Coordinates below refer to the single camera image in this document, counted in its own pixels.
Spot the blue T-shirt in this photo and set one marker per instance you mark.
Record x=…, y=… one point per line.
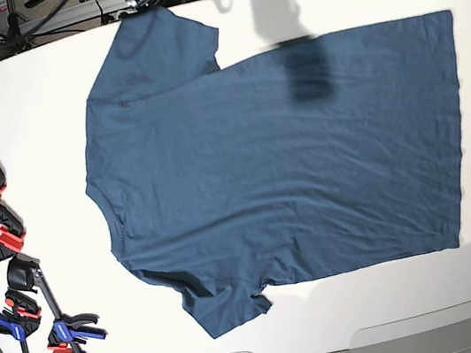
x=316, y=158

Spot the bottom blue red bar clamp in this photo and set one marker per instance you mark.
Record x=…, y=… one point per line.
x=68, y=333

